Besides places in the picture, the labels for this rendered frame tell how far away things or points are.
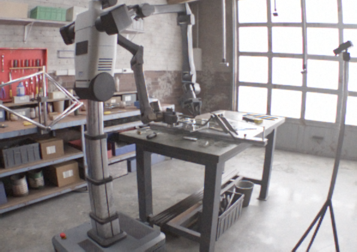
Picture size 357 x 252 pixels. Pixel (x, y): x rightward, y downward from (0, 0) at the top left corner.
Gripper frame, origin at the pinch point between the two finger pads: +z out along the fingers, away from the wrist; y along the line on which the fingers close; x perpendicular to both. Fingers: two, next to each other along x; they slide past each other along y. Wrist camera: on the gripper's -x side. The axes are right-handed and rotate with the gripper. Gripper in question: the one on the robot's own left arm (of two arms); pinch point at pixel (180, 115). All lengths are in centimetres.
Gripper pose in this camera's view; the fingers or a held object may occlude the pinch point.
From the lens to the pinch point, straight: 172.8
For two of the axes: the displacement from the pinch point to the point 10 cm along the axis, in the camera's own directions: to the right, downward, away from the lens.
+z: 8.0, -0.8, 6.0
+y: 0.2, -9.9, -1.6
